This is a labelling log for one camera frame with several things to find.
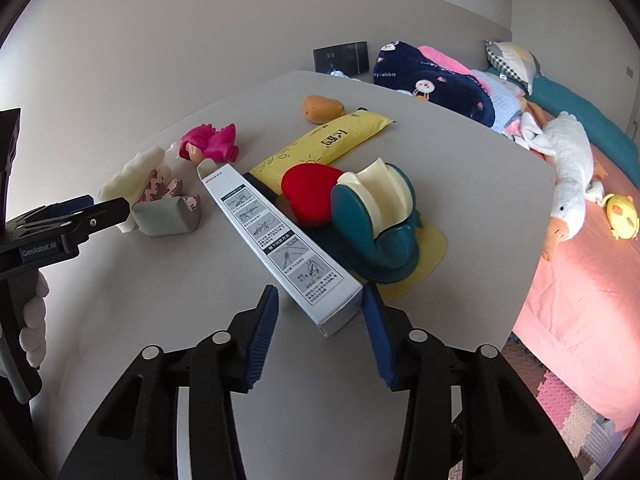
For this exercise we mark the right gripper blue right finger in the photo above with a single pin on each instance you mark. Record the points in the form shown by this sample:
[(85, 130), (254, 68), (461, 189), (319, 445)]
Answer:
[(380, 327)]

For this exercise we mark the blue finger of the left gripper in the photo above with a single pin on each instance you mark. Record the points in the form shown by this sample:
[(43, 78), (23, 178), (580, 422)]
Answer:
[(71, 206), (98, 217)]

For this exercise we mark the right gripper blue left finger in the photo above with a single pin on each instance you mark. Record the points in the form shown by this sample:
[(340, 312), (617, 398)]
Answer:
[(264, 320)]

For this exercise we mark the white printed carton box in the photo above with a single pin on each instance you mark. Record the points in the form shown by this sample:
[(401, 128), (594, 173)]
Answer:
[(326, 292)]

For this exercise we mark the cream plastic hand toy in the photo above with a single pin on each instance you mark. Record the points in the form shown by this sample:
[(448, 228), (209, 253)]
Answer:
[(140, 180)]

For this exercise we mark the teal cream phone stand toy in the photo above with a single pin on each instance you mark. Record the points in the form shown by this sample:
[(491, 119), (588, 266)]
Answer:
[(377, 233)]

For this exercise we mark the red heart toy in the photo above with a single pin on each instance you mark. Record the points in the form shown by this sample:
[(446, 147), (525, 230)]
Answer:
[(307, 187)]

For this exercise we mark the pink dinosaur toy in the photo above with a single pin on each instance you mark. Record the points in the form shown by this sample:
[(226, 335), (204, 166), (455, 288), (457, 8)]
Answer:
[(207, 142)]

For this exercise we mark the yellow snack sachet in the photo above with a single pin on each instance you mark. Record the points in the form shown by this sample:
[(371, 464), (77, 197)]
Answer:
[(321, 145)]

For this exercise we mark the brown potato toy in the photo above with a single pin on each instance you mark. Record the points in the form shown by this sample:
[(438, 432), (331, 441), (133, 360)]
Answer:
[(319, 110)]

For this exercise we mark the left white gloved hand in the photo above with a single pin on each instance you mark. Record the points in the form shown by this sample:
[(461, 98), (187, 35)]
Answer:
[(33, 334)]

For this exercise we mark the pink bed sheet mattress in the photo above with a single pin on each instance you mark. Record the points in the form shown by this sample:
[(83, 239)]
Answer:
[(581, 315)]

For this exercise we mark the white baby cloth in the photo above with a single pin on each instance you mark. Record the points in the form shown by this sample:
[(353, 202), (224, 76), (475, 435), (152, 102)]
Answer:
[(340, 74)]

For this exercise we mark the navy rabbit blanket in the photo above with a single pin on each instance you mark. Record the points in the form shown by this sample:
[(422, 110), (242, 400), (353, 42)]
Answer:
[(404, 68)]

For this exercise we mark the light blue blanket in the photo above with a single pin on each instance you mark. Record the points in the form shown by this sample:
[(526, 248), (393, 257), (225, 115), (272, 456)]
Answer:
[(505, 98)]

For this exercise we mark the white goose plush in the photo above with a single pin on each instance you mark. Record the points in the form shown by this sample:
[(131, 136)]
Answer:
[(565, 145)]

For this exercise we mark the pink clothing under blanket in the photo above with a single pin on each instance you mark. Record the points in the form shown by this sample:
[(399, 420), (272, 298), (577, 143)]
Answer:
[(444, 61)]

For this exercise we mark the yellow chick plush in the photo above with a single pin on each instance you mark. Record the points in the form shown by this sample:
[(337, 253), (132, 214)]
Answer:
[(622, 215)]

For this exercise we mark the patterned square pillow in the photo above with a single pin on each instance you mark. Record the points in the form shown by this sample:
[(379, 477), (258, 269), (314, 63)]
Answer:
[(514, 62)]

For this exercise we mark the teal long pillow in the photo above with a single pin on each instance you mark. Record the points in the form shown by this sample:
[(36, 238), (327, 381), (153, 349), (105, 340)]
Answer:
[(604, 134)]

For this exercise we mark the black wall switch panel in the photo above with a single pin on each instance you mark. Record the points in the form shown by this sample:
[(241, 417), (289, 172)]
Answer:
[(350, 59)]

